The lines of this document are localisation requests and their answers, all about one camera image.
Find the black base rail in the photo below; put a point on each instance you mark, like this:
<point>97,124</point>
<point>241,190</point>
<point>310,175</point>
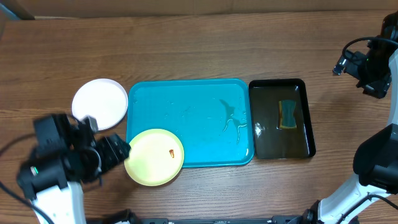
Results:
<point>128,217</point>

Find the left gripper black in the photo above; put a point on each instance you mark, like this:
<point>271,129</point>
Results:
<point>117,151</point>

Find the green yellow sponge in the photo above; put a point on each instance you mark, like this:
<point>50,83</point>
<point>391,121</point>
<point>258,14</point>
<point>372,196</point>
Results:
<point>286,114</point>

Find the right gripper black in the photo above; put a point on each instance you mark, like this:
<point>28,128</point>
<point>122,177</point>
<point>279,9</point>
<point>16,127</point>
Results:
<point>352,67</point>

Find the black tray with water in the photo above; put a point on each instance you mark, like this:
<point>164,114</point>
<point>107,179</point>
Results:
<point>270,142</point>

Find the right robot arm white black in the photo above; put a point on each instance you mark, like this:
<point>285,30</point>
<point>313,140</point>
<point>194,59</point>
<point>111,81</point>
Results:
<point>375,162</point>

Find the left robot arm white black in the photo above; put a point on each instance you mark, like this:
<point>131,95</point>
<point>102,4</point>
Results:
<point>55,198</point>

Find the blue plastic tray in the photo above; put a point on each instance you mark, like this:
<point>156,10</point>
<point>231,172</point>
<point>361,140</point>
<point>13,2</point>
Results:
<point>210,117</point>

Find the yellow plate with sauce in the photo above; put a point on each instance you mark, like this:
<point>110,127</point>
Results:
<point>155,158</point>

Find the pinkish white plate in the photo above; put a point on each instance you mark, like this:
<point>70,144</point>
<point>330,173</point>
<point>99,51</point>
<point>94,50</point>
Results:
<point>103,99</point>

